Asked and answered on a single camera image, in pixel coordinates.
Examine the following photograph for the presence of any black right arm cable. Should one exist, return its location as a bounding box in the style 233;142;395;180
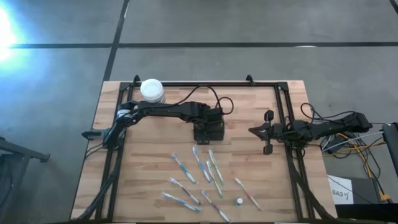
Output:
300;102;357;125

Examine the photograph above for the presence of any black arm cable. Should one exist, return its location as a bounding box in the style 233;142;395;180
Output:
163;84;234;116
300;102;357;125

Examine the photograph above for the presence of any Lysol wipes canister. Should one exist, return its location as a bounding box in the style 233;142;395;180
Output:
139;78;166;104

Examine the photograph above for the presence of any yellow cable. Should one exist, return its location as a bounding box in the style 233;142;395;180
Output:
323;132;392;202

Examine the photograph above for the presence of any black power adapter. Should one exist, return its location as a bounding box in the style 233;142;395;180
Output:
325;136;346;154

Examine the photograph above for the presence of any black metal stand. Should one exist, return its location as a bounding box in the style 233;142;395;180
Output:
0;136;51;224

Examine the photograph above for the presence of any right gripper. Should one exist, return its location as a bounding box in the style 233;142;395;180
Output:
248;110;285;156

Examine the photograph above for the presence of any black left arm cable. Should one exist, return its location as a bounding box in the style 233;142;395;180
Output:
163;84;234;116

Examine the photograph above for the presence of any white paper sign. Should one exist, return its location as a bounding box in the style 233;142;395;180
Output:
327;174;354;205

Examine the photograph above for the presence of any black case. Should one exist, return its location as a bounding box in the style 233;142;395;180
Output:
335;203;398;223

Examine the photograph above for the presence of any white cable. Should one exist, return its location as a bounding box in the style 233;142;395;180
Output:
322;132;385;152

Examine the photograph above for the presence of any black aluminium table frame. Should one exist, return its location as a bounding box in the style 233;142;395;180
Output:
73;74;338;223

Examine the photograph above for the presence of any black wire caddy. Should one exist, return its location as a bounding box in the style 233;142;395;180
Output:
193;123;225;146

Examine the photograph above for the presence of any black box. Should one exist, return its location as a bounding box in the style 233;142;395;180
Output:
351;176;382;205

